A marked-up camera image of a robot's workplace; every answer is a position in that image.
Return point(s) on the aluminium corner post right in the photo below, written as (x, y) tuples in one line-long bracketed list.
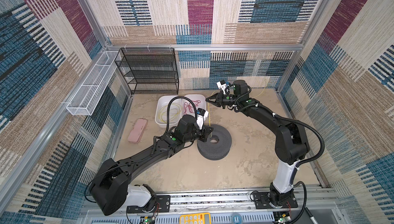
[(314, 20)]

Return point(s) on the white wire mesh basket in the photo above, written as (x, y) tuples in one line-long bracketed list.
[(84, 102)]

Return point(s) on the aluminium horizontal back rail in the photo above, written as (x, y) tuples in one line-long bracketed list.
[(215, 47)]

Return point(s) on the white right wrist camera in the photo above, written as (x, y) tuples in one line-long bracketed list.
[(224, 86)]

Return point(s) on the black wire mesh shelf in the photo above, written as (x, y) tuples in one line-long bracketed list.
[(149, 70)]

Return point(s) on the aluminium corner post left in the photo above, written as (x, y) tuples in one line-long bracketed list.
[(94, 24)]

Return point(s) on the yellow calculator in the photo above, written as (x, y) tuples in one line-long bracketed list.
[(195, 218)]

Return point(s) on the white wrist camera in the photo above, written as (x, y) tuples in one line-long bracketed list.
[(201, 117), (224, 86)]

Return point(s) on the aluminium corner post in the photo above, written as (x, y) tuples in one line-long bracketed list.
[(314, 20), (94, 24)]

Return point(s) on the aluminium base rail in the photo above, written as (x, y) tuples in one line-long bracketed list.
[(322, 207)]

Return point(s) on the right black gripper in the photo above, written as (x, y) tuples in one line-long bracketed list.
[(219, 100)]

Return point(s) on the pink eraser block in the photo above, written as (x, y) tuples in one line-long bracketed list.
[(137, 131)]

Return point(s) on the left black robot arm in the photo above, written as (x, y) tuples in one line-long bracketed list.
[(111, 187)]

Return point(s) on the blue tape roll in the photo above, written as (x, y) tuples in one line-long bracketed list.
[(236, 218)]

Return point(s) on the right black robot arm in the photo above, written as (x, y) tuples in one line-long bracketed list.
[(291, 145)]

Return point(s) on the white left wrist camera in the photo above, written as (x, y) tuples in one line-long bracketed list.
[(201, 117)]

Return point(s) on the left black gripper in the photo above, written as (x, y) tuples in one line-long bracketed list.
[(205, 133)]

